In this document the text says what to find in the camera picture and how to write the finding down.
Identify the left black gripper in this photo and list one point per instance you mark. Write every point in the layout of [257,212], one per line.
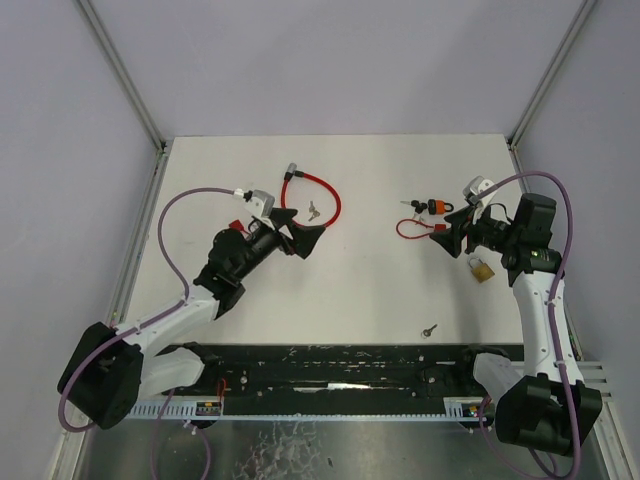
[286,235]

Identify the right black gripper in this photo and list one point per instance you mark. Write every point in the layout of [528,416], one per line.
[470,232]

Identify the cable lock keys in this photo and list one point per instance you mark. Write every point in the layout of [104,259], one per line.
[313,212]

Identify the red padlock with thin cable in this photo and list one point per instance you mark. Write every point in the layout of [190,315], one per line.
[411,229]

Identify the brass padlock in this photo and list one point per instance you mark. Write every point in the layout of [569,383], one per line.
[479,269]

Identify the thick red cable lock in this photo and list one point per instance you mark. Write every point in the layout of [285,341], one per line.
[308,187]

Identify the small red padlock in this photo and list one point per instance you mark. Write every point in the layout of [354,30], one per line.
[238,225]

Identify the orange black padlock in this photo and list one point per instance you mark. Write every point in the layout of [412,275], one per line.
[437,207]

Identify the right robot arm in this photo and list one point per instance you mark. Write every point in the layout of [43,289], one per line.
[547,407]

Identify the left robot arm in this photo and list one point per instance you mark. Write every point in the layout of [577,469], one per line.
[111,369]

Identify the brass padlock key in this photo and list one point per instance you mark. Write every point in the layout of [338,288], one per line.
[427,332]

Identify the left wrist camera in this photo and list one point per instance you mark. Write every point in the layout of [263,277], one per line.
[260,205]

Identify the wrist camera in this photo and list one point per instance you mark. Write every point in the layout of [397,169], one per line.
[479,194]
[260,205]

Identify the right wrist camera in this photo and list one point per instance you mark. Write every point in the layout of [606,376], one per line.
[479,194]

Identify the right aluminium frame post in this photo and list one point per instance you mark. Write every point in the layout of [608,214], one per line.
[544,85]

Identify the aluminium frame post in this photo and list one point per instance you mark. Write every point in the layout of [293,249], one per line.
[106,45]
[544,85]

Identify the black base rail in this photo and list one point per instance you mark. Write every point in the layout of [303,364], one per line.
[340,380]

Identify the white cable duct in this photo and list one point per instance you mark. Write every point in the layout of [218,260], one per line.
[180,408]

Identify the left aluminium frame post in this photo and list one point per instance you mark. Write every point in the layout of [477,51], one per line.
[106,45]

